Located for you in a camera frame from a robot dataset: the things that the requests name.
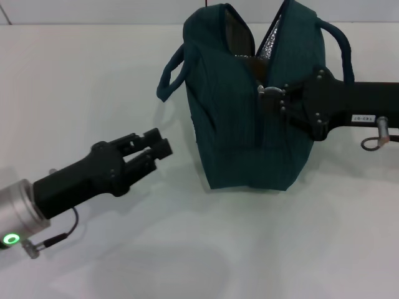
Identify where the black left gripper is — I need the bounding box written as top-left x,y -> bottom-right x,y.
32,128 -> 174,219

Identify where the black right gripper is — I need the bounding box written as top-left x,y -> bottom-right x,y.
261,66 -> 399,143

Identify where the dark teal insulated lunch bag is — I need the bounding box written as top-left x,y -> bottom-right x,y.
156,0 -> 356,192

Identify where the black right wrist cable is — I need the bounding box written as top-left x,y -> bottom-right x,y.
360,116 -> 399,153

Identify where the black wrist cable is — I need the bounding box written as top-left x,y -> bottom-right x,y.
21,206 -> 79,260
360,116 -> 399,153

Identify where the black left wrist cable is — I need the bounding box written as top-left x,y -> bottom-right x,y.
21,206 -> 79,260

